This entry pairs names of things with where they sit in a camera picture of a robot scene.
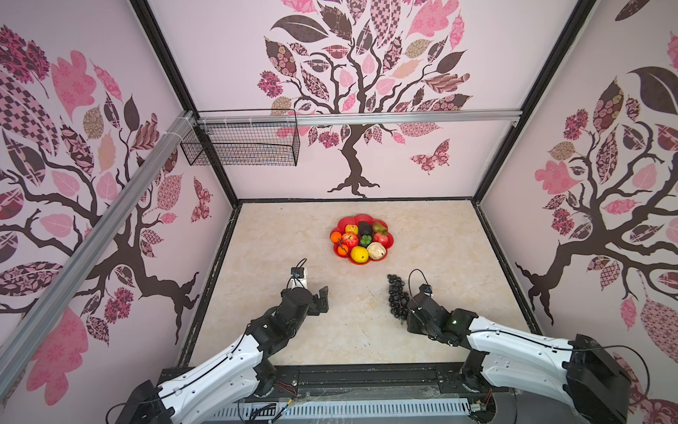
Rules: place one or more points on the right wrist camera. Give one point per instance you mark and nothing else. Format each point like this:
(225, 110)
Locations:
(426, 289)

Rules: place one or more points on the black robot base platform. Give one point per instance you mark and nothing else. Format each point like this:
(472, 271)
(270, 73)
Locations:
(372, 376)

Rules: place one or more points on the brown green fig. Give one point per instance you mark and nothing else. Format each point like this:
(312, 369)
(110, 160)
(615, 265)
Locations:
(379, 227)

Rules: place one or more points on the white slotted cable duct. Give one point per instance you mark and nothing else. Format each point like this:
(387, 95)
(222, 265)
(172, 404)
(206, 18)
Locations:
(341, 411)

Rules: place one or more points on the dark green avocado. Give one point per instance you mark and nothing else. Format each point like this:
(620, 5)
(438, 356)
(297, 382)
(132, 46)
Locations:
(364, 229)

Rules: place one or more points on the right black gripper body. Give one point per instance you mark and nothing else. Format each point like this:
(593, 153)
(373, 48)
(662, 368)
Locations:
(411, 318)

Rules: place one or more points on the rear aluminium frame rail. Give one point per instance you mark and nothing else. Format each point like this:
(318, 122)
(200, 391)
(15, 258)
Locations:
(360, 117)

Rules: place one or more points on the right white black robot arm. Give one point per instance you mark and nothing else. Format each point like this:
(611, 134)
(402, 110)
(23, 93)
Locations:
(580, 373)

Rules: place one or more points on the red strawberry with green leaves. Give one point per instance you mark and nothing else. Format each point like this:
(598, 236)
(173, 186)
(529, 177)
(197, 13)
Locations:
(380, 238)

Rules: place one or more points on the red flower-shaped fruit bowl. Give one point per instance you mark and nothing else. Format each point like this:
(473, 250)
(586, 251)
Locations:
(355, 220)

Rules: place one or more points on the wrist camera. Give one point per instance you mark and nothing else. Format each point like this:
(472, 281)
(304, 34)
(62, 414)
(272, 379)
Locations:
(298, 278)
(426, 289)

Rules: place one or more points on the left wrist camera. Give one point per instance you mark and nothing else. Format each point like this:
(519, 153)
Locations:
(298, 278)

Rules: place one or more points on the red pomegranate fruit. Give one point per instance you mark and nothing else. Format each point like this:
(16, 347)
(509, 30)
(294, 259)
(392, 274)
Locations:
(350, 240)

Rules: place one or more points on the left aluminium frame rail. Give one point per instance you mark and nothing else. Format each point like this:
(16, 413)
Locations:
(20, 347)

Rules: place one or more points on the black grape bunch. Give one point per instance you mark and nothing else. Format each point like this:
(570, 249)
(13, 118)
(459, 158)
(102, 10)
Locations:
(398, 299)

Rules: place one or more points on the yellow lemon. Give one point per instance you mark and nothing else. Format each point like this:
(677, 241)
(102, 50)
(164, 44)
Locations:
(360, 255)

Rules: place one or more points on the aluminium frame rail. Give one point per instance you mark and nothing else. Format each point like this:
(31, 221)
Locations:
(20, 347)
(360, 117)

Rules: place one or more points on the black wire mesh basket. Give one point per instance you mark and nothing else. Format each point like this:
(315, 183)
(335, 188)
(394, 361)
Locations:
(246, 137)

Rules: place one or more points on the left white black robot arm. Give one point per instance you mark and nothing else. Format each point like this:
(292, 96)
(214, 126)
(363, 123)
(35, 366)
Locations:
(239, 371)

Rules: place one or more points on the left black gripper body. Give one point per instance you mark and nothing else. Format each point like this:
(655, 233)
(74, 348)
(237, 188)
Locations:
(291, 330)

